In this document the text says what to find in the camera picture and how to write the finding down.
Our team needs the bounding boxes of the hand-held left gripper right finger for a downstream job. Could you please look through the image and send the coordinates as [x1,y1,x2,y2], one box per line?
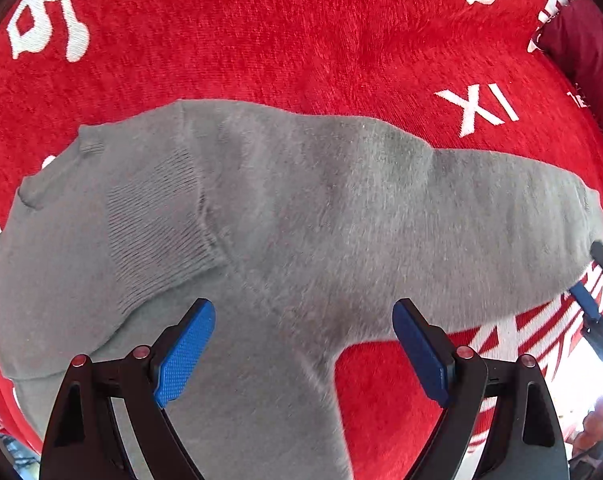
[391,298,569,480]

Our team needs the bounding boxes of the red printed blanket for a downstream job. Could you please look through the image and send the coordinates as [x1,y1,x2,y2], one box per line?
[0,0,603,461]

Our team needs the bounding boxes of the grey knit sweater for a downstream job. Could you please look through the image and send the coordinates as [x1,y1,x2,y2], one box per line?
[0,99,603,480]

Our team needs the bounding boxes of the dark red folded cloth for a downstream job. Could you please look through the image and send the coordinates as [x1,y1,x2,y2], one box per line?
[529,0,603,156]

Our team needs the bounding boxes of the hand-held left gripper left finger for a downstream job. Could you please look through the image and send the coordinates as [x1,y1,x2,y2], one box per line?
[40,298,217,480]

